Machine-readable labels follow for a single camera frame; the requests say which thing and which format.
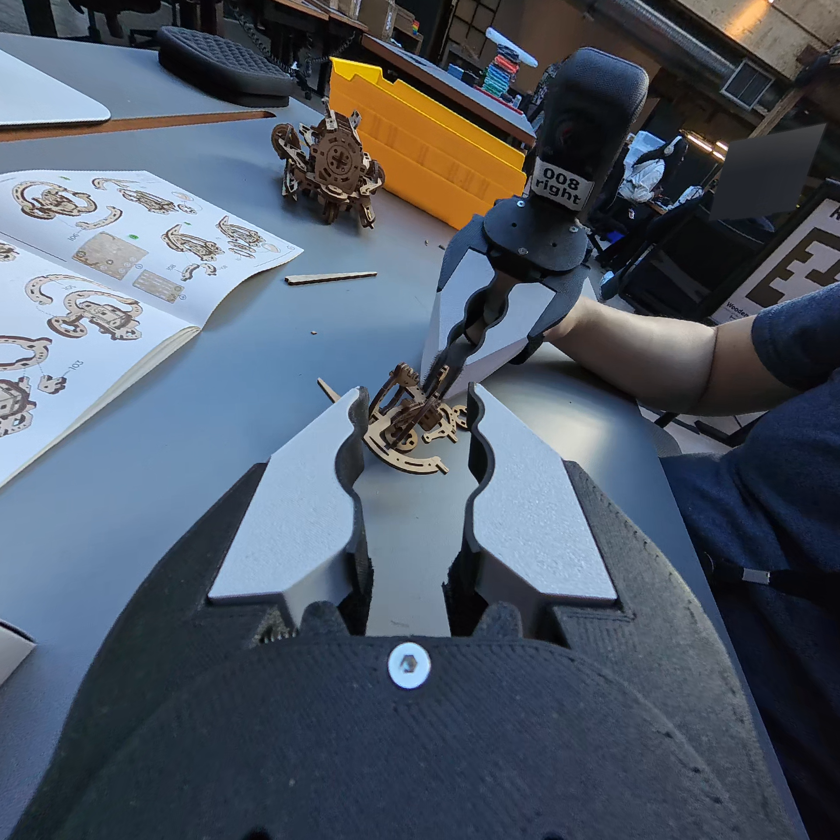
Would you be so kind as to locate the small wooden model assembly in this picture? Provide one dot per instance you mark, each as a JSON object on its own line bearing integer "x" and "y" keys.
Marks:
{"x": 407, "y": 459}

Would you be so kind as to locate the white instruction booklet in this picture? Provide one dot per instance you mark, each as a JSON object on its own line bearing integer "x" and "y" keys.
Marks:
{"x": 164, "y": 295}

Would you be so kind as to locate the white cardboard box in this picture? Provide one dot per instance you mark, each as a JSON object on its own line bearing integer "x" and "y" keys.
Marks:
{"x": 13, "y": 653}

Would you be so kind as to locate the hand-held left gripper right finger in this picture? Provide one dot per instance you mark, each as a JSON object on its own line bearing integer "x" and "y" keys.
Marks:
{"x": 538, "y": 525}

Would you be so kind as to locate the person's right forearm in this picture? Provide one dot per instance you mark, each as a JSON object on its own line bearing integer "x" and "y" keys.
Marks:
{"x": 656, "y": 354}

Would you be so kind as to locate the thin wooden stick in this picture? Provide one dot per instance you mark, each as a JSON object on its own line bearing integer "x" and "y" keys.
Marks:
{"x": 328, "y": 278}

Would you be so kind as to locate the black office chair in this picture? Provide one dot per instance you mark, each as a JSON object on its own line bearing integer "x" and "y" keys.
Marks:
{"x": 669, "y": 256}

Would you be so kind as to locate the black mesh cushion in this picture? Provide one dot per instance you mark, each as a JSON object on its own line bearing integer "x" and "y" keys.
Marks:
{"x": 223, "y": 65}

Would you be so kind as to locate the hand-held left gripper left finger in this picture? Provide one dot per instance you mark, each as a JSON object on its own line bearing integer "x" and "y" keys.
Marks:
{"x": 289, "y": 525}

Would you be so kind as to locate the yellow plastic bin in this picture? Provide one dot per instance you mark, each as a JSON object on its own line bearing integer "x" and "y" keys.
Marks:
{"x": 420, "y": 151}

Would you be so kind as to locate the colourful stacked trays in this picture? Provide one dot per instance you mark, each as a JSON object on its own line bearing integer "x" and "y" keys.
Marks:
{"x": 505, "y": 75}

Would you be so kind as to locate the person in blue shirt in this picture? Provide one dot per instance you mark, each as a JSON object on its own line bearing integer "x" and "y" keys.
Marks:
{"x": 774, "y": 512}

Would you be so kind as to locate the silver laptop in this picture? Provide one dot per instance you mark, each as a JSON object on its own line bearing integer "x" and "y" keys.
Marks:
{"x": 39, "y": 98}

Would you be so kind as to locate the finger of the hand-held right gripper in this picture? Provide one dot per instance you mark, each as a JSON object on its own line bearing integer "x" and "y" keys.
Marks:
{"x": 525, "y": 308}
{"x": 453, "y": 295}

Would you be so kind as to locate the black white marker sign board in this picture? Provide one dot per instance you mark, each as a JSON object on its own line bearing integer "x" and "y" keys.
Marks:
{"x": 800, "y": 262}

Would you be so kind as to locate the finished round wooden model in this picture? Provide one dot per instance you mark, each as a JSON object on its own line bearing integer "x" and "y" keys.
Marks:
{"x": 334, "y": 161}

